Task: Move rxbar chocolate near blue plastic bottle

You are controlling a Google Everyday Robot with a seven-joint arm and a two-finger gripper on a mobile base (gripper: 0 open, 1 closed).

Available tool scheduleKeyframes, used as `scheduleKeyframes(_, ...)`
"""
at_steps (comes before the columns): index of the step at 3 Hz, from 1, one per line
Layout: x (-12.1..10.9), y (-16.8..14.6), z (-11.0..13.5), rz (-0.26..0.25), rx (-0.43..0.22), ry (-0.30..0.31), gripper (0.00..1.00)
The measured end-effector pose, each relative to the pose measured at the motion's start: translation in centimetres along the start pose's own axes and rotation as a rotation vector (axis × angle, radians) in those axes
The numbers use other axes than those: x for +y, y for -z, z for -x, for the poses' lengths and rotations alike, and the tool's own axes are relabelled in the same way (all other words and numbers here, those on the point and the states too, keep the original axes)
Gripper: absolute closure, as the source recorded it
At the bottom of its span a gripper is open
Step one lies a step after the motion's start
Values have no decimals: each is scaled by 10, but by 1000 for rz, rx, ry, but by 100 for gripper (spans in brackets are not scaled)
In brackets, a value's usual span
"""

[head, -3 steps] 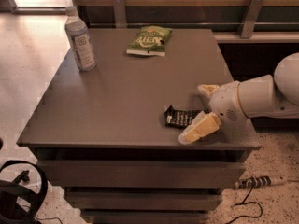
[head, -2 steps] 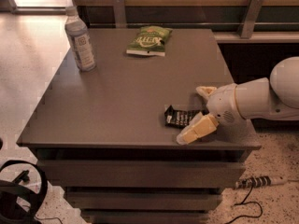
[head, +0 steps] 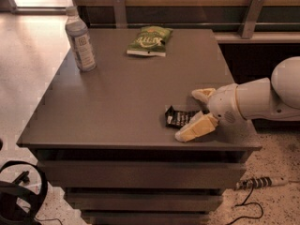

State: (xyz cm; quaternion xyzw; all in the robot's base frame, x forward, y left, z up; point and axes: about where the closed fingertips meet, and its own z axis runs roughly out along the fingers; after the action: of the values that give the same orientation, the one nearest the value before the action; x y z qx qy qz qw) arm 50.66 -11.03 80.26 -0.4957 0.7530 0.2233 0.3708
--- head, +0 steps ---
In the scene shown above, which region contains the white power strip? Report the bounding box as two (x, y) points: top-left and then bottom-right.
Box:
(235, 176), (288, 190)

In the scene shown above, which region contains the green chip bag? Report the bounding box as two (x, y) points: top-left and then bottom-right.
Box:
(127, 26), (173, 57)

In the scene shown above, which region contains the grey drawer cabinet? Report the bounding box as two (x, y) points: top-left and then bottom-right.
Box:
(19, 29), (258, 225)

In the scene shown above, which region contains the black rxbar chocolate wrapper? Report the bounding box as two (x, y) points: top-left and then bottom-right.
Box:
(165, 106), (197, 128)

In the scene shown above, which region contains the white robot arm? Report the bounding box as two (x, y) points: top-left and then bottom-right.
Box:
(175, 56), (300, 143)

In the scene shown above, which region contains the wooden wall shelf rail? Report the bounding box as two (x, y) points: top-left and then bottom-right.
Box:
(73, 0), (300, 43)

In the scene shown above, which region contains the clear plastic water bottle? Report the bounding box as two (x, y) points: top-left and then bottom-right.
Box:
(65, 7), (97, 71)

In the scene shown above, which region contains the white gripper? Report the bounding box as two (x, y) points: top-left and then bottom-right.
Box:
(175, 83), (245, 143)

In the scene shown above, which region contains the black power cable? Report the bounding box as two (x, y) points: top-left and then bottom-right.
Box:
(225, 181), (264, 225)

